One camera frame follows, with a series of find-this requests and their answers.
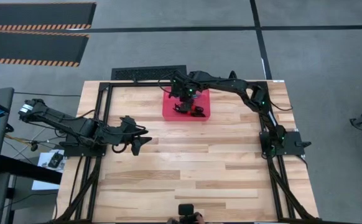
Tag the black mat with hazard stripes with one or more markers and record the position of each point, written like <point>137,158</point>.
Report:
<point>38,14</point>
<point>31,46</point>

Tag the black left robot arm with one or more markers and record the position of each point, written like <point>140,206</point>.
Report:
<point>59,119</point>

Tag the pink plastic bin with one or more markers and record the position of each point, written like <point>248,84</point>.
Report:
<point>168,115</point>

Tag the person's hand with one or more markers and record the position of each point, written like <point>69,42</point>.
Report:
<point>199,219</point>

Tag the white paper sheets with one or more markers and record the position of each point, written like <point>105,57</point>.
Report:
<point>44,182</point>

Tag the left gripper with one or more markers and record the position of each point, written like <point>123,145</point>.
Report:
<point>123,133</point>

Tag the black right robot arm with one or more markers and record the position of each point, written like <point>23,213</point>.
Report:
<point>230,84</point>

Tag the black aluminium table frame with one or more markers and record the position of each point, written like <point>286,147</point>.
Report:
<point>122,84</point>

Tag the black action camera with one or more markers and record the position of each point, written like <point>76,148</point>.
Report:
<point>186,210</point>

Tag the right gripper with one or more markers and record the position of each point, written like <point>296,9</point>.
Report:
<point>184,87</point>

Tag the black floor vent grille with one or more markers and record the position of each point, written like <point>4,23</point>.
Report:
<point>143,73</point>

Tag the small black device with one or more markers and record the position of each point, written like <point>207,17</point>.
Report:
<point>55,160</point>

